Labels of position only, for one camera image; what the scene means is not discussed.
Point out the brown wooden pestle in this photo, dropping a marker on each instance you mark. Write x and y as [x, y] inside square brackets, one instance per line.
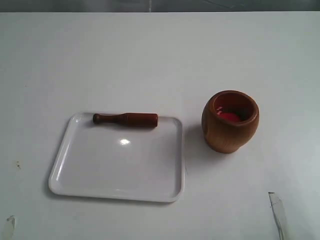
[130, 119]

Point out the wooden mortar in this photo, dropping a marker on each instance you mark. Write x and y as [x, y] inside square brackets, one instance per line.
[225, 136]

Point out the red object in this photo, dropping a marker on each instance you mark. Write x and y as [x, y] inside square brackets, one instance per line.
[228, 115]

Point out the white rectangular plastic tray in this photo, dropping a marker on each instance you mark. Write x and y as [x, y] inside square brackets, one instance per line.
[110, 161]

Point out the clear tape strip right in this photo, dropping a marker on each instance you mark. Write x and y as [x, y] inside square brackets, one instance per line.
[279, 216]

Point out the clear tape piece left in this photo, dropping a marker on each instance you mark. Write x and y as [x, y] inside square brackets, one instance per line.
[9, 228]

